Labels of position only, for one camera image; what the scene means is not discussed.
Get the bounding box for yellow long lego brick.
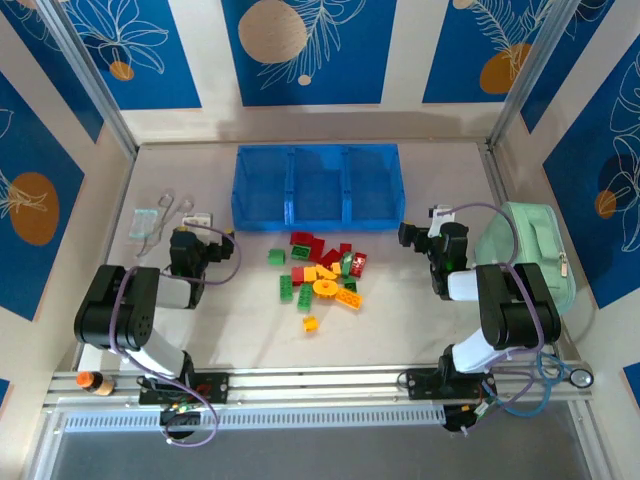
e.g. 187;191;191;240
335;287;363;312

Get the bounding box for metal scissors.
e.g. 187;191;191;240
134;191;196;260

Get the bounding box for clear teal gauze packet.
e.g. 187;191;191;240
127;207;161;242

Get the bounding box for blue three-compartment plastic bin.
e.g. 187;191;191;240
230;143;407;234

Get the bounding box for mint green zip pouch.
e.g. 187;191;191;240
473;201;577;317

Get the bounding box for small bottle orange cap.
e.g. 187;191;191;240
76;370;117;398

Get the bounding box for blue stethoscope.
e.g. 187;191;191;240
502;297;600;419

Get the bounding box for left aluminium table side rail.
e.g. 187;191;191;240
74;147;140;374

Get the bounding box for aluminium table side rail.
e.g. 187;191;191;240
477;141;596;376
74;147;140;374

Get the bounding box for right aluminium table side rail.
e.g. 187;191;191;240
477;141;596;376

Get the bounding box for long aluminium mounting rail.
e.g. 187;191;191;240
42;357;596;416

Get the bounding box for black cable connector block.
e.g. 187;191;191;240
442;403;490;435
158;405;203;442

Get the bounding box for left aluminium frame post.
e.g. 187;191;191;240
34;0;140;157

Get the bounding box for aluminium frame post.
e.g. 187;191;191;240
487;0;587;147
34;0;140;157

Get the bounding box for white slotted cable duct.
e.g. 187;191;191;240
62;403;447;434

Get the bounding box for right aluminium frame post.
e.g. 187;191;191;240
487;0;587;147

